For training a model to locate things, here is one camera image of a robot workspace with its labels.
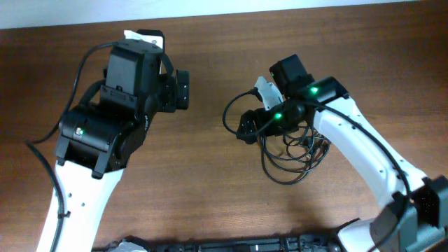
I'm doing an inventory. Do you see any black USB cable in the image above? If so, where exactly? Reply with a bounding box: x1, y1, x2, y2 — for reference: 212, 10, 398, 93
258, 120, 332, 186

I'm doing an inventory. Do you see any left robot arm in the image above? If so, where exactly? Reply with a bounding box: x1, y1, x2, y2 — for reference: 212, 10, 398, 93
37, 39, 190, 251

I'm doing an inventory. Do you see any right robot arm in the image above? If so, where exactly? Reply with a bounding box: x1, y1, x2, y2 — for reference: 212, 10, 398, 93
235, 55, 447, 251

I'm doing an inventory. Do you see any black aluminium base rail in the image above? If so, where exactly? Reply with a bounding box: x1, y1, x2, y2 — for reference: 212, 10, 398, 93
92, 231, 346, 252

